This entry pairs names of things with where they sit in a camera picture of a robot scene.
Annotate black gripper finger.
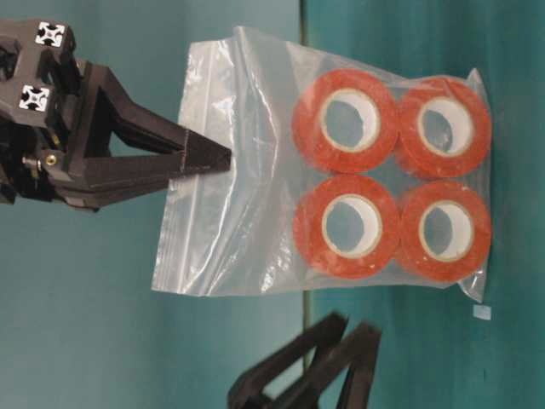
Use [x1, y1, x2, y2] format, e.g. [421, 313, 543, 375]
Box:
[63, 147, 213, 211]
[293, 321, 382, 409]
[86, 65, 232, 173]
[227, 313, 348, 408]

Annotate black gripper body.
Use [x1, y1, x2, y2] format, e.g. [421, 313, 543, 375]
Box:
[1, 19, 91, 205]

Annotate orange tape roll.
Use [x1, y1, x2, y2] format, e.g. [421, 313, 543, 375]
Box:
[396, 180, 491, 283]
[396, 76, 492, 178]
[293, 175, 399, 279]
[291, 68, 399, 173]

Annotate clear plastic zip bag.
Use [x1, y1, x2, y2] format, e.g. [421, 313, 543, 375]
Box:
[152, 26, 491, 300]

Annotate small white table sticker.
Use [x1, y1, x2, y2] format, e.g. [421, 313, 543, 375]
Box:
[473, 304, 491, 321]

